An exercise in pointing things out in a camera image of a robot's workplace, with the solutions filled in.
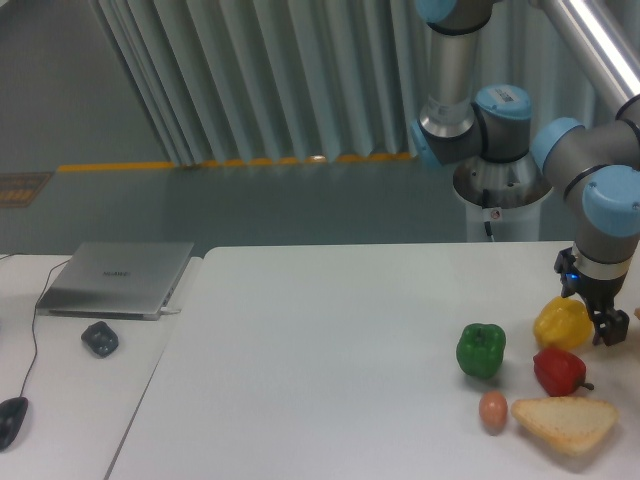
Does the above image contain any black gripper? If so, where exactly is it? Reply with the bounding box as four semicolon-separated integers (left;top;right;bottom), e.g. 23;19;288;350
554;247;629;346

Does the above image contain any yellow bell pepper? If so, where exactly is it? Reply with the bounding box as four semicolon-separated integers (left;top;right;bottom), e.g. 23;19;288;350
533;297;593;351

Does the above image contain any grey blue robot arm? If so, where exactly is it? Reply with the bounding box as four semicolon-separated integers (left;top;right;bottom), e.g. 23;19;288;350
411;1;639;346

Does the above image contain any red bell pepper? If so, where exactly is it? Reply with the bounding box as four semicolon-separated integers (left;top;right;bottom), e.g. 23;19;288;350
533;347;594;397

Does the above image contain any green bell pepper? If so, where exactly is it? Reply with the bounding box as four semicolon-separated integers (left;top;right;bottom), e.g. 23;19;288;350
456;323;506;380

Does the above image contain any slice of toasted bread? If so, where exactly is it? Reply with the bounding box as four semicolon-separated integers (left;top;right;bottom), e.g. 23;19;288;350
511;397;619;456

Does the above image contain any brown egg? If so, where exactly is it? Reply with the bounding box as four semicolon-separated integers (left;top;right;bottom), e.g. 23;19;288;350
479;390;508;431

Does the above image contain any white usb plug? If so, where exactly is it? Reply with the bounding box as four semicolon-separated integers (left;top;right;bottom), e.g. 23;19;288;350
160;308;181;316

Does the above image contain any white pleated curtain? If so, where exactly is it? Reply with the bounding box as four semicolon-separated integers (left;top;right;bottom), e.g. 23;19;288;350
96;1;639;166

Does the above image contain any silver closed laptop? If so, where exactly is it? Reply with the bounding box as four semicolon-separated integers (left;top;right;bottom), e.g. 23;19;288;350
37;242;193;320

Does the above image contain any small black plastic tray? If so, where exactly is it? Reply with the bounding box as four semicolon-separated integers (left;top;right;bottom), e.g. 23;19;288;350
81;321;119;358

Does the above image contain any black computer mouse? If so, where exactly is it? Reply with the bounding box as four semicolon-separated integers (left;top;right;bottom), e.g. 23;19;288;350
0;396;29;451

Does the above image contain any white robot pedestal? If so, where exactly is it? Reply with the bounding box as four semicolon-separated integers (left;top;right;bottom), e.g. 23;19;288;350
453;154;551;242

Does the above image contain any black pedestal cable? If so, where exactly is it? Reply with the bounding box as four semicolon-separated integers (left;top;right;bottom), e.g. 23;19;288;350
481;188;497;243

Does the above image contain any thin black mouse cable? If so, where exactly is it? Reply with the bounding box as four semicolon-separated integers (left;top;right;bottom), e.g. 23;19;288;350
0;252;74;399

